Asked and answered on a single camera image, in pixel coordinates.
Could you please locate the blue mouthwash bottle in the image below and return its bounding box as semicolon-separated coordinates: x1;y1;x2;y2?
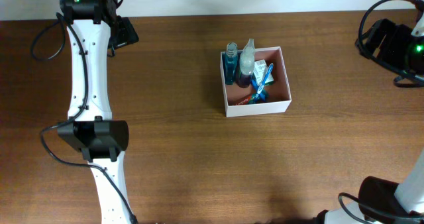
224;42;238;85

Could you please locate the red green toothpaste tube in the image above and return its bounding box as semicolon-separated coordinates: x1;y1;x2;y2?
235;93;261;105

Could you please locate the blue disposable razor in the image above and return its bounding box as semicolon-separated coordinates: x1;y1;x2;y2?
251;79;268;103

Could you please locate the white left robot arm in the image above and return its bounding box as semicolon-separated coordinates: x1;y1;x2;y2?
58;0;138;223

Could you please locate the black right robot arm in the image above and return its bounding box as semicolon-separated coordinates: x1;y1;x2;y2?
311;0;423;223

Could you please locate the green white soap box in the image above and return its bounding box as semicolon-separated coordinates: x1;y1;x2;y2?
253;60;275;86

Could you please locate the clear purple spray bottle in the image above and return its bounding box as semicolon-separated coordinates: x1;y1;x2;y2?
237;38;255;88

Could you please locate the blue white toothbrush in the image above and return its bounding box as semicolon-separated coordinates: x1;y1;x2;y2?
256;63;274;99

